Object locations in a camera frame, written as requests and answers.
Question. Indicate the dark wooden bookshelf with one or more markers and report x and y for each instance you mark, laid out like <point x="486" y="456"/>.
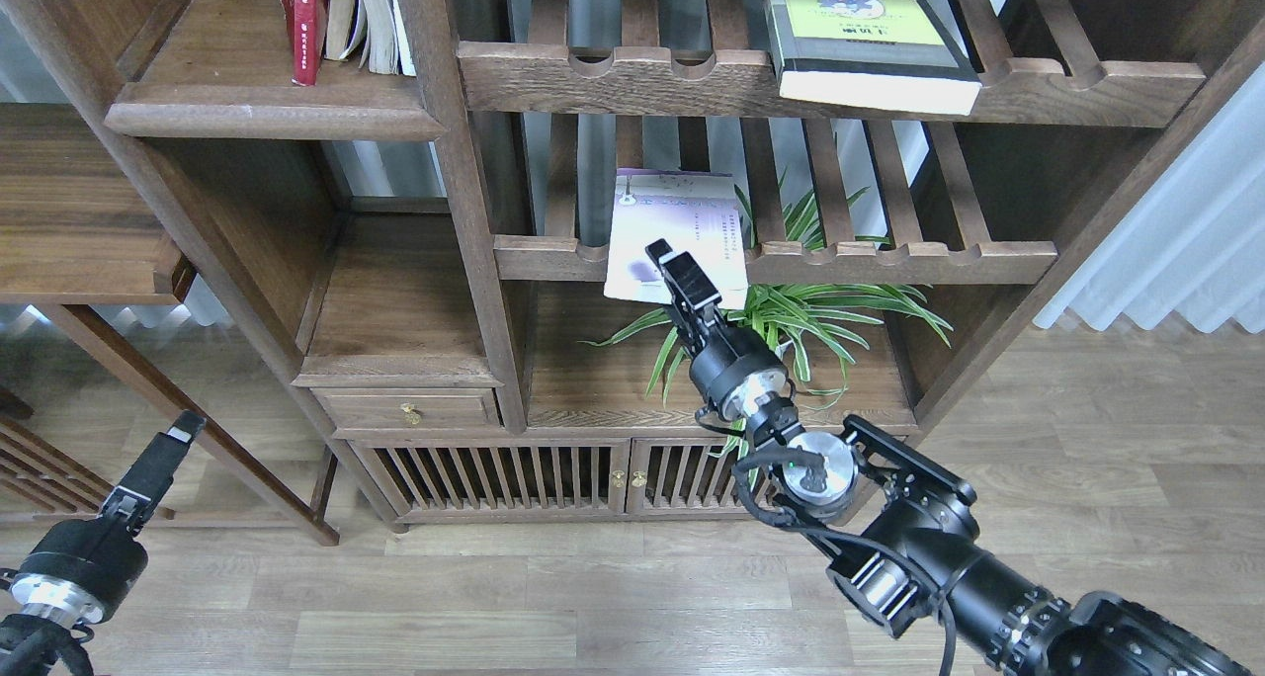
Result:
<point x="390" y="241"/>

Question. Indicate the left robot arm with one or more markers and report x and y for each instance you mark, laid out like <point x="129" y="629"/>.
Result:
<point x="32" y="645"/>

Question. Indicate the white curtain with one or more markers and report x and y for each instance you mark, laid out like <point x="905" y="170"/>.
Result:
<point x="1194" y="244"/>

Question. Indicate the red book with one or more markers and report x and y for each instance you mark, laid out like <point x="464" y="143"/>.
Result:
<point x="306" y="20"/>

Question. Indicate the yellow and grey thick book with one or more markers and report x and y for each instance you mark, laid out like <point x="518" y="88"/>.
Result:
<point x="892" y="55"/>

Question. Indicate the upright white books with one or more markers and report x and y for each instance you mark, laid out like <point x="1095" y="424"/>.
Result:
<point x="385" y="49"/>

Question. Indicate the spider plant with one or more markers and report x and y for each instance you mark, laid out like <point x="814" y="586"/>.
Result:
<point x="816" y="318"/>

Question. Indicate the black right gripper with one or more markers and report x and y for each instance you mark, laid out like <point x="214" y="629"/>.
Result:
<point x="731" y="365"/>

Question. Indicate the upright beige book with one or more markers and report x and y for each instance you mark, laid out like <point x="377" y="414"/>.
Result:
<point x="344" y="29"/>

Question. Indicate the brass drawer knob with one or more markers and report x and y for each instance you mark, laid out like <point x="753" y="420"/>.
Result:
<point x="410" y="415"/>

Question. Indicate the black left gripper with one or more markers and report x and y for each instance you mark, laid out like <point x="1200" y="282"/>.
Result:
<point x="82" y="570"/>

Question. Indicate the pale lavender book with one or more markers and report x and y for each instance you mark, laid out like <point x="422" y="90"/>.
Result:
<point x="696" y="212"/>

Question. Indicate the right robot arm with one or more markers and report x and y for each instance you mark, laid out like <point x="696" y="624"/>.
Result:
<point x="895" y="526"/>

